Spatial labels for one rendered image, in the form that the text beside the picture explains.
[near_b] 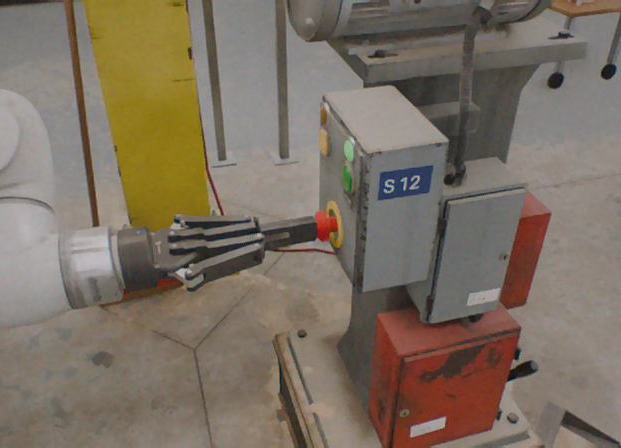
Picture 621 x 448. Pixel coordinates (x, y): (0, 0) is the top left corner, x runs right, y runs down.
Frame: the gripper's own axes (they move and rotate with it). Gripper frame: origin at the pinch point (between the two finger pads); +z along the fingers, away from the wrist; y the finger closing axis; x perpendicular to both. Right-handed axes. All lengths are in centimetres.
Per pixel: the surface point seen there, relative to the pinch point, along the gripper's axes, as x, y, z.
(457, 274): -19.9, -7.0, 30.2
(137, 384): -97, -67, -31
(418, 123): 14.6, 3.4, 14.5
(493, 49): 14.5, -15.5, 35.1
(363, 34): 16.5, -21.5, 17.2
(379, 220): 5.6, 8.0, 8.6
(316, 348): -68, -40, 16
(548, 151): -97, -156, 170
